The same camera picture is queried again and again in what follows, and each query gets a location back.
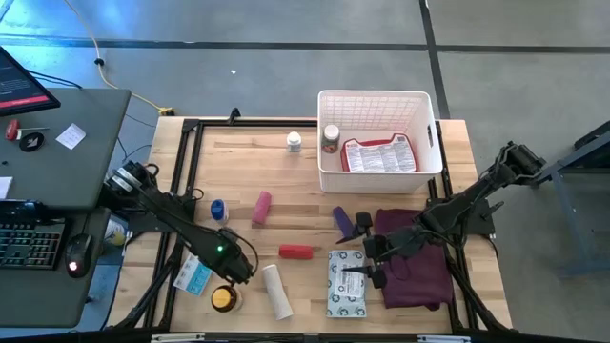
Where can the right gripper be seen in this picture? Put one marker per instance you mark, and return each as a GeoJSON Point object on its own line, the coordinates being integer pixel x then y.
{"type": "Point", "coordinates": [383, 247]}

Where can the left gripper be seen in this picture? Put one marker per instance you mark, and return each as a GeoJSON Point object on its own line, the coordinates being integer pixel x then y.
{"type": "Point", "coordinates": [236, 269]}

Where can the purple bandage roll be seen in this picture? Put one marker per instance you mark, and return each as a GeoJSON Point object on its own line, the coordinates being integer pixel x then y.
{"type": "Point", "coordinates": [342, 220]}

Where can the light blue white packet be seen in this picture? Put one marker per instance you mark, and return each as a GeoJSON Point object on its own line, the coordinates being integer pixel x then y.
{"type": "Point", "coordinates": [190, 278]}

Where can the white elastic bandage roll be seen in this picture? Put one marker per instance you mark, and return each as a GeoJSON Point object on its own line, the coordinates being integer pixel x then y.
{"type": "Point", "coordinates": [277, 293]}

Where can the white package blue print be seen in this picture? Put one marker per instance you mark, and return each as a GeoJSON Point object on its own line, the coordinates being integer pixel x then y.
{"type": "Point", "coordinates": [345, 305]}

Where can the red bandage roll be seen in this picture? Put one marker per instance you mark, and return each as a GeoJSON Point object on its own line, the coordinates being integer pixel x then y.
{"type": "Point", "coordinates": [295, 252]}

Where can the pink bandage roll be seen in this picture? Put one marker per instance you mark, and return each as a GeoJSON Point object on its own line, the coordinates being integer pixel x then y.
{"type": "Point", "coordinates": [261, 208]}

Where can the white perforated plastic basket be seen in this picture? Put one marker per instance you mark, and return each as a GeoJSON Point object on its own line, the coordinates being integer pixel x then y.
{"type": "Point", "coordinates": [381, 183]}

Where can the red first aid pouch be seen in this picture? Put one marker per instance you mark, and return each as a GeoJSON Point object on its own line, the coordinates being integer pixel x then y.
{"type": "Point", "coordinates": [381, 157]}

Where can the brown pill bottle white cap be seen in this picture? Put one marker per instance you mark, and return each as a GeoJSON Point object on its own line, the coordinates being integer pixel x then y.
{"type": "Point", "coordinates": [331, 138]}

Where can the small white pill bottle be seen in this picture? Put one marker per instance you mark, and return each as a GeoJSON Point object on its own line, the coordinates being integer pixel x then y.
{"type": "Point", "coordinates": [294, 142]}

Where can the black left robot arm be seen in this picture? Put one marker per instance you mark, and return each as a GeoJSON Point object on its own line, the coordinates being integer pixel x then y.
{"type": "Point", "coordinates": [176, 214]}

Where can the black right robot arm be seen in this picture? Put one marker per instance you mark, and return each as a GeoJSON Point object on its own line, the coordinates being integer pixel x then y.
{"type": "Point", "coordinates": [467, 200]}

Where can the amber jar yellow lid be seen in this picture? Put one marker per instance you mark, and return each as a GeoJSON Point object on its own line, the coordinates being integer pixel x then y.
{"type": "Point", "coordinates": [224, 298]}

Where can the maroon folded cloth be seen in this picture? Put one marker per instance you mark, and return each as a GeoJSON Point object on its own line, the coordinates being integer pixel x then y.
{"type": "Point", "coordinates": [419, 286]}

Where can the blue bottle cap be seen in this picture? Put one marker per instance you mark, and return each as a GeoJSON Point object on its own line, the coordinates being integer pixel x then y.
{"type": "Point", "coordinates": [218, 209]}

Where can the white yellow can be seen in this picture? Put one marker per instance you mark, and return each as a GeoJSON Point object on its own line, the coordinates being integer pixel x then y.
{"type": "Point", "coordinates": [114, 232]}

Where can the black computer mouse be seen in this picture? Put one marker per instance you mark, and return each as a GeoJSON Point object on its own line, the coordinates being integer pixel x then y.
{"type": "Point", "coordinates": [78, 255]}

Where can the grey desk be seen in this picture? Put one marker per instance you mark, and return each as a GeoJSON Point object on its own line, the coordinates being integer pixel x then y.
{"type": "Point", "coordinates": [71, 167]}

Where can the blue grey metal cart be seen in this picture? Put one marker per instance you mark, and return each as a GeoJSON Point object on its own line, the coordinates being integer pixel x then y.
{"type": "Point", "coordinates": [561, 214]}

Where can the black backlit keyboard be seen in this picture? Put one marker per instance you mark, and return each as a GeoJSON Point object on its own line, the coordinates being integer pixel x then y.
{"type": "Point", "coordinates": [28, 245]}

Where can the white paper note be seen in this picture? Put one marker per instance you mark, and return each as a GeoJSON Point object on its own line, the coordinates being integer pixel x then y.
{"type": "Point", "coordinates": [71, 136]}

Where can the black round disc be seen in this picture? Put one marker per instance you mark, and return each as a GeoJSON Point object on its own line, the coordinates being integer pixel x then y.
{"type": "Point", "coordinates": [31, 142]}

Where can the white paper sheet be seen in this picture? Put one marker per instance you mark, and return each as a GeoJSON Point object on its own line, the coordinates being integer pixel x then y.
{"type": "Point", "coordinates": [5, 187]}

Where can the computer monitor red bar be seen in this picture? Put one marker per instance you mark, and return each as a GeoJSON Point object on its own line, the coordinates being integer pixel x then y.
{"type": "Point", "coordinates": [19, 86]}

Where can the white bracket strip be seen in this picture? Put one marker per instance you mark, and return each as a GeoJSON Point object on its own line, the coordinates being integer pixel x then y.
{"type": "Point", "coordinates": [176, 338]}
{"type": "Point", "coordinates": [443, 339]}

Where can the black aluminium table frame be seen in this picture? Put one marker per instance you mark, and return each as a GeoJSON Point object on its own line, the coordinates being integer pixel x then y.
{"type": "Point", "coordinates": [257, 123]}

